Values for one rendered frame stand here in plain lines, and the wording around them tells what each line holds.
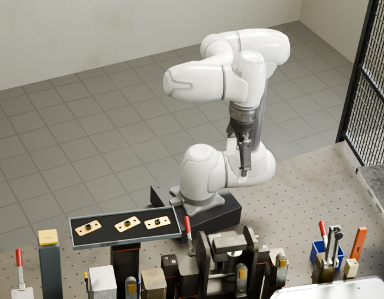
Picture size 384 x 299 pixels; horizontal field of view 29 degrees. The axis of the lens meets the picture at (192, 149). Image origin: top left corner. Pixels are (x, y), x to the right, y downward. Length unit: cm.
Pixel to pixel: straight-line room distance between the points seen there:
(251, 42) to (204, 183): 68
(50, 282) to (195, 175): 76
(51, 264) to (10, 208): 178
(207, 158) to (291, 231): 54
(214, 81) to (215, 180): 100
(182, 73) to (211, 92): 10
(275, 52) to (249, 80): 60
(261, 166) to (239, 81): 99
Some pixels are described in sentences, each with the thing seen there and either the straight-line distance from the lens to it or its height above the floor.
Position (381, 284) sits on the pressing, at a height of 100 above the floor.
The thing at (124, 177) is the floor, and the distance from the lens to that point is 451.
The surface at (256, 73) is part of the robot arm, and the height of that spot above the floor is 184.
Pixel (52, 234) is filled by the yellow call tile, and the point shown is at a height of 116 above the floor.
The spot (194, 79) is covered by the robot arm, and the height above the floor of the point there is 182.
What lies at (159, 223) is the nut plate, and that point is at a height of 117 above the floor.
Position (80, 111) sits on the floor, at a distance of 503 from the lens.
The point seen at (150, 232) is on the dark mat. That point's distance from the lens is 255.
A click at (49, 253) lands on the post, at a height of 111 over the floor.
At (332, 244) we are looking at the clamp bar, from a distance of 263.
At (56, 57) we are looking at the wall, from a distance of 529.
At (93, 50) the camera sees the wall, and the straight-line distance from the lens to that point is 538.
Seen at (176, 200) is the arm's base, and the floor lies 83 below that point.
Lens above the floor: 298
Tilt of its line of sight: 39 degrees down
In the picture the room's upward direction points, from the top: 5 degrees clockwise
